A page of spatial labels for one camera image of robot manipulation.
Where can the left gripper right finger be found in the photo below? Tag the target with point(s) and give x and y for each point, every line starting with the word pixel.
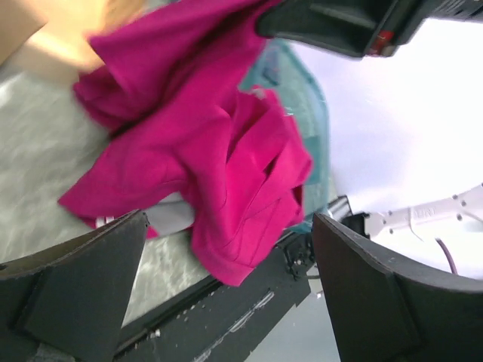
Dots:
pixel 385 306

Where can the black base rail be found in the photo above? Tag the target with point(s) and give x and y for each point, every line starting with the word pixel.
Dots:
pixel 212 322

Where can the wooden clothes rack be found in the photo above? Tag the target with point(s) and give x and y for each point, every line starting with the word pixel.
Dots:
pixel 50 38

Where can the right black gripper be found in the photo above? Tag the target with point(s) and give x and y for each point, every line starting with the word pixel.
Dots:
pixel 357 29

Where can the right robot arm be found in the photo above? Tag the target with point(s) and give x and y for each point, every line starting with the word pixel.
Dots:
pixel 403 82

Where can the magenta garment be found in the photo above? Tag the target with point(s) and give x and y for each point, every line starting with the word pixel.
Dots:
pixel 167 91

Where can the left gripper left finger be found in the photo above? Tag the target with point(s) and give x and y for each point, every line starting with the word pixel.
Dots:
pixel 73 296

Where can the teal plastic basket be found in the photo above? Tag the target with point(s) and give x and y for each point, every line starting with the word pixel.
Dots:
pixel 278 68

